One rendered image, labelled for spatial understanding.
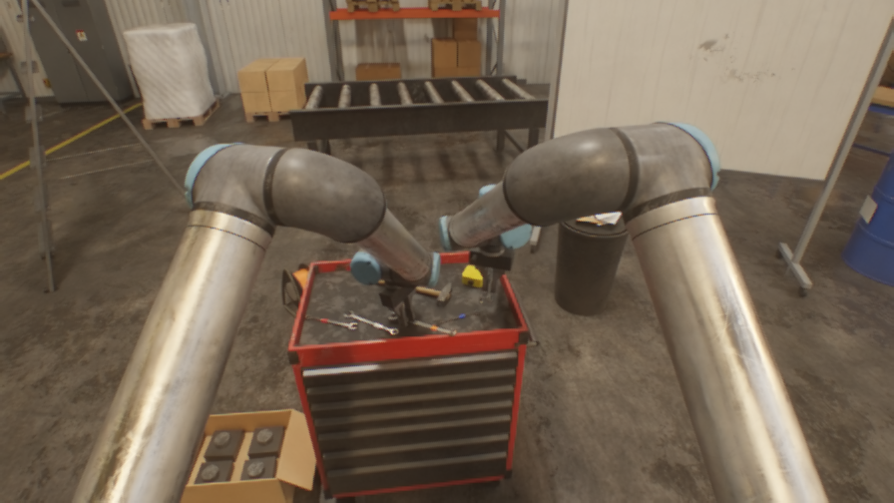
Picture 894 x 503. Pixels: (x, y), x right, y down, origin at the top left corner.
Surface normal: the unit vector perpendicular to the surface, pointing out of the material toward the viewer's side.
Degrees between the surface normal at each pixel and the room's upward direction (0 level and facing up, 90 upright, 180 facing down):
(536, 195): 88
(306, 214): 95
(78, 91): 90
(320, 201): 78
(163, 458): 67
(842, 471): 0
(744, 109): 90
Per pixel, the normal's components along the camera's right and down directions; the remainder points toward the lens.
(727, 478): -0.91, 0.05
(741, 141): -0.31, 0.47
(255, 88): 0.11, 0.48
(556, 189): -0.52, 0.31
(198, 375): 0.85, -0.06
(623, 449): 0.00, -0.87
